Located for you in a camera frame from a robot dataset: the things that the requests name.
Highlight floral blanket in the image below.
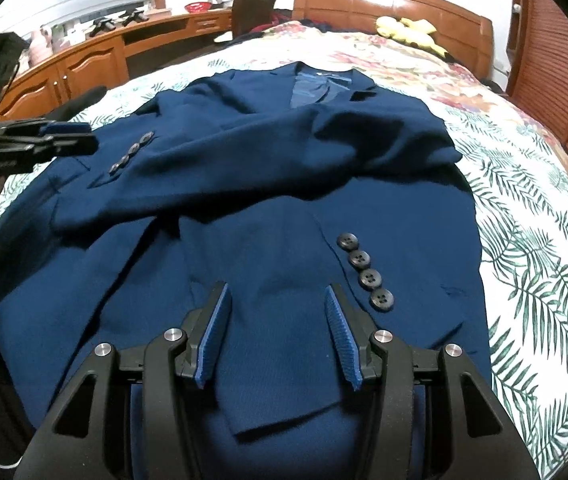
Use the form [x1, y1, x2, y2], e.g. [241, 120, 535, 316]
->
[259, 20, 554, 146]

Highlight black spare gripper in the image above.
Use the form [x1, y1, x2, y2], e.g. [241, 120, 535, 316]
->
[86, 14, 120, 36]
[116, 7, 151, 26]

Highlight wooden desk cabinet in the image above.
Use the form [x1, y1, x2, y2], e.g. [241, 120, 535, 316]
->
[0, 7, 235, 123]

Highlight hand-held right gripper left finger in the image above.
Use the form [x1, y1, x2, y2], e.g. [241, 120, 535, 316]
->
[14, 281, 233, 480]

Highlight yellow plush toy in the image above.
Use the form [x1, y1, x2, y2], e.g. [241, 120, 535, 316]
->
[375, 16, 448, 56]

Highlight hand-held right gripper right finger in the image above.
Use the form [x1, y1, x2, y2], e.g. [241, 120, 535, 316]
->
[324, 284, 555, 480]

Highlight wooden headboard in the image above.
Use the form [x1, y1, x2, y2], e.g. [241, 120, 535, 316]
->
[293, 0, 494, 78]

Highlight navy blue blazer jacket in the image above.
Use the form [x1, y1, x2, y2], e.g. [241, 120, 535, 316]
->
[0, 61, 494, 480]

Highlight black garment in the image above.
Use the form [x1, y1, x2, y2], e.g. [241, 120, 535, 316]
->
[51, 86, 110, 123]

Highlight wooden louvred wardrobe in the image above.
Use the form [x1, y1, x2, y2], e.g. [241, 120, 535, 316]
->
[506, 0, 568, 171]

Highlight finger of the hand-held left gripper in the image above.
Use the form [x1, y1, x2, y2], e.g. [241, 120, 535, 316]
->
[0, 119, 94, 138]
[0, 134, 100, 173]

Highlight bed with leaf-print sheet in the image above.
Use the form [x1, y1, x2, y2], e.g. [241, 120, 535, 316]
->
[0, 25, 568, 466]

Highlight dark wooden chair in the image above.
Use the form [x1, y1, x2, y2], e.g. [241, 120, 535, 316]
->
[231, 0, 279, 36]

